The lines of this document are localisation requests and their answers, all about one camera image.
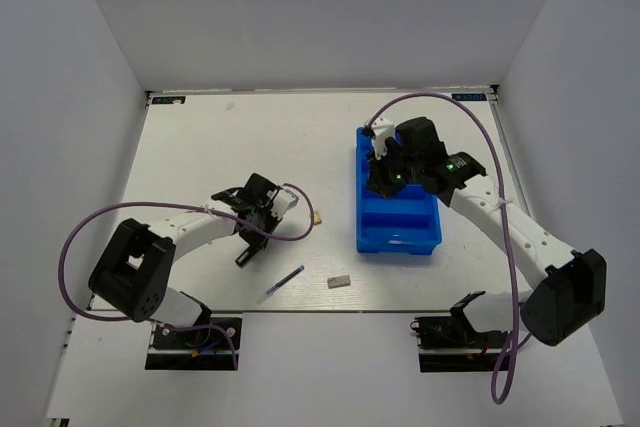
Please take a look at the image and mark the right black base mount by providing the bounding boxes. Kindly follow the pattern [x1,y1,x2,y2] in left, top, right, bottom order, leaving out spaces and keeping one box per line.
[410,315,508,373]

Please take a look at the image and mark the right corner label sticker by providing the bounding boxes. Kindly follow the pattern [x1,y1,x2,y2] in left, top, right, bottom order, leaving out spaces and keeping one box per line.
[451,93,487,102]

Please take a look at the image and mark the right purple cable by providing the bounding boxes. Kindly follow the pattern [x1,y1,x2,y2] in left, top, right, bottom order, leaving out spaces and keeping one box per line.
[364,91,536,406]

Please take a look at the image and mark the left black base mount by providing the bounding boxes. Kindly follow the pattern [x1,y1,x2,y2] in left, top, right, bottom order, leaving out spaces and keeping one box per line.
[145,316,243,371]

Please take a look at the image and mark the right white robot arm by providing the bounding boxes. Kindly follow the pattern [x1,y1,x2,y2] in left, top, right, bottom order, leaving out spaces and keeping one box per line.
[363,117,607,346]

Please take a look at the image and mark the left corner label sticker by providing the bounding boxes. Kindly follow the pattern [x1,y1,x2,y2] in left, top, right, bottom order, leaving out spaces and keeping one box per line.
[151,96,186,105]

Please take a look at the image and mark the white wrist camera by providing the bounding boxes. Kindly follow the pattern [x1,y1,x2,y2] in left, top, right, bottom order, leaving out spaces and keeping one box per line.
[270,188,299,219]
[363,117,395,160]

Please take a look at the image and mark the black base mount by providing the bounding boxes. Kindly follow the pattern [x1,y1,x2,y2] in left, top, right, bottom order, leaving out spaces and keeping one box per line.
[410,315,508,373]
[145,316,243,371]

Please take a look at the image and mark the blue clear pen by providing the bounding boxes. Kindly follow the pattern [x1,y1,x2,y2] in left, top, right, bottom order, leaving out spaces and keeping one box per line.
[256,265,305,305]

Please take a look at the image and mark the blue compartment tray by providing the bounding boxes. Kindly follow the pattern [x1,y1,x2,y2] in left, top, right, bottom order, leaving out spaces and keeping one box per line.
[355,129,442,255]

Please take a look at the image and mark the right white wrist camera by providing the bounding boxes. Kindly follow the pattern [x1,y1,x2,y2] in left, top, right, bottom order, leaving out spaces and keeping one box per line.
[363,117,395,160]

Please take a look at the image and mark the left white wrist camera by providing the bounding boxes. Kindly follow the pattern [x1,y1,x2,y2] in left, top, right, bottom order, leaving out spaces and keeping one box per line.
[270,188,299,219]

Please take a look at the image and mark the grey rectangular eraser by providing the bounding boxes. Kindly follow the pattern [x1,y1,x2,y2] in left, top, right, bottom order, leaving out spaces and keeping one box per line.
[327,275,351,289]

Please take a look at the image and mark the purple cable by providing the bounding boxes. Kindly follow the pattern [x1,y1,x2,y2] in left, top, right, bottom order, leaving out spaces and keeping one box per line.
[58,182,316,371]
[364,91,536,406]

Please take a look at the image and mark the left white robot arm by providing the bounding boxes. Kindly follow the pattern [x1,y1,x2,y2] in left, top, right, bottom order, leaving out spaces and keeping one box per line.
[88,174,299,346]

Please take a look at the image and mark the green cap highlighter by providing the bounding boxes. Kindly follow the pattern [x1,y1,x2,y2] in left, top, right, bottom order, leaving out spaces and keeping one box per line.
[235,245,261,268]

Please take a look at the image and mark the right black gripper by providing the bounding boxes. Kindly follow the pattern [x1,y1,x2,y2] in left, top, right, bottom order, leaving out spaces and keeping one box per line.
[365,141,422,200]

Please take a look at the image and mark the corner label sticker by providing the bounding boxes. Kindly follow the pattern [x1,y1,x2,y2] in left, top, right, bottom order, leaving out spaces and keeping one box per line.
[151,96,186,105]
[451,93,487,102]

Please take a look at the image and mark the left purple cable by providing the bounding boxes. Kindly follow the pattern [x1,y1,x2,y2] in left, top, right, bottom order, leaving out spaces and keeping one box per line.
[58,182,316,371]

